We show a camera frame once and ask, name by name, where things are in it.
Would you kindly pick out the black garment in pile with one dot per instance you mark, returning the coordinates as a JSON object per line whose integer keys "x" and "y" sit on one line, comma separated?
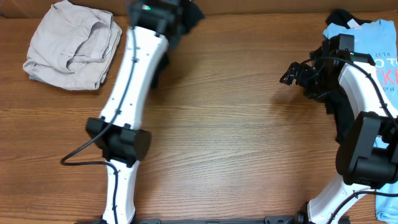
{"x": 336, "y": 102}

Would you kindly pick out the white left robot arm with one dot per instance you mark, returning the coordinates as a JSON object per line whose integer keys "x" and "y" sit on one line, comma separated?
{"x": 154, "y": 27}

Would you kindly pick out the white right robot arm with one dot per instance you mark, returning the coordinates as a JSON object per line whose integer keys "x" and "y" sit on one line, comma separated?
{"x": 366, "y": 159}

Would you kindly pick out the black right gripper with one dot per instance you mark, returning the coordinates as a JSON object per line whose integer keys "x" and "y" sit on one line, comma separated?
{"x": 303, "y": 71}

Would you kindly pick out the beige folded trousers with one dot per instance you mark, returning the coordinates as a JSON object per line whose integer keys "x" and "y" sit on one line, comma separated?
{"x": 73, "y": 47}

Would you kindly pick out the light blue printed t-shirt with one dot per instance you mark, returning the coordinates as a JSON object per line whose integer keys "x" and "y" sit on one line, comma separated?
{"x": 377, "y": 38}

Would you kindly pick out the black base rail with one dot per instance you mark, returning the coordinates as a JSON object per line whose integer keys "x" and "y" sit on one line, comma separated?
{"x": 284, "y": 219}

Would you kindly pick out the black t-shirt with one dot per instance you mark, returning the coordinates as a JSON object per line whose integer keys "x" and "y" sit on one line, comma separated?
{"x": 191, "y": 16}

